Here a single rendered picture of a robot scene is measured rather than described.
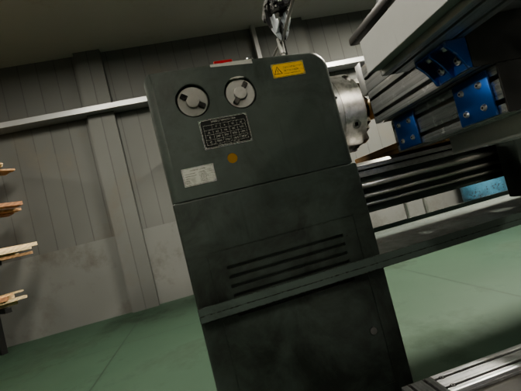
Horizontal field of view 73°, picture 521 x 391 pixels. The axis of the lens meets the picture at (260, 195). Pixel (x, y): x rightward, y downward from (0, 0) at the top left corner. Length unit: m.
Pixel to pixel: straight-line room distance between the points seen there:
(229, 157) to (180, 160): 0.15
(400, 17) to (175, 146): 0.68
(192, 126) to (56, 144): 3.77
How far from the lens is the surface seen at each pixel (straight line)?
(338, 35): 5.34
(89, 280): 4.59
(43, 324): 4.83
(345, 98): 1.36
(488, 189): 5.06
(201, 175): 1.06
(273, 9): 1.41
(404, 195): 1.39
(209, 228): 1.05
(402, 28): 0.69
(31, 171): 4.83
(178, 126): 1.09
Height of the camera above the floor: 0.79
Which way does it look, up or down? 2 degrees up
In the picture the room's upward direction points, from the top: 14 degrees counter-clockwise
